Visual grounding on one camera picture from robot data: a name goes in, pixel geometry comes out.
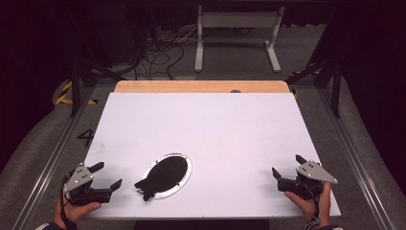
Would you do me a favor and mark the person's left hand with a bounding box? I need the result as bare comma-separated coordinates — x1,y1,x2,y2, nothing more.
53,195,102,229

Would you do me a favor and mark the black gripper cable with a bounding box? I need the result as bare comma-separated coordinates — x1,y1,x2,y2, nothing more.
302,181,322,230
59,173,79,230

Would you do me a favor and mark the oval jewelled picture frame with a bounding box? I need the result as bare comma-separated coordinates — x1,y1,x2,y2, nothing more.
133,152,193,202

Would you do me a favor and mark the person's right hand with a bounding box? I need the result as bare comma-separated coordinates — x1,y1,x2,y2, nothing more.
283,181,333,227

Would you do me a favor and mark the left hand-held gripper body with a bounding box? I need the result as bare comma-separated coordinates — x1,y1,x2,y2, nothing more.
63,162,112,206

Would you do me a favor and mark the white table board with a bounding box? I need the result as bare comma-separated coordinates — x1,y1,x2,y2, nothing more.
81,92,342,220

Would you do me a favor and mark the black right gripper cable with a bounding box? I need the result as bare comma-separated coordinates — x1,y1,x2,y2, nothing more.
302,181,322,230

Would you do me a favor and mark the tangle of black floor cables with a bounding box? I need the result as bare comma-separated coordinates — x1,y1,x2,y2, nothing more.
133,25,199,81

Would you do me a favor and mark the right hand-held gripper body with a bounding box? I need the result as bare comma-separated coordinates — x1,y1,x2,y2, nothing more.
277,159,339,201

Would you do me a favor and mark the aluminium floor rail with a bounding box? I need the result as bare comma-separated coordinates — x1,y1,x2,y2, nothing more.
11,85,97,230
315,85,398,230

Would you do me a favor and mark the white metal desk frame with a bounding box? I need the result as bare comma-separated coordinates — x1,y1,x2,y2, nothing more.
193,5,286,74

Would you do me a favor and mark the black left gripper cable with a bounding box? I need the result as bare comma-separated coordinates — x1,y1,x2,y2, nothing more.
59,173,79,230

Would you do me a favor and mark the yellow black floor tape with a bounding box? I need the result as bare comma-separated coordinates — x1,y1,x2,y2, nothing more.
287,67,321,79

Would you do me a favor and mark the black metal stand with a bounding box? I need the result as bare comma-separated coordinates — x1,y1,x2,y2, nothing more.
284,57,345,118
67,47,129,118

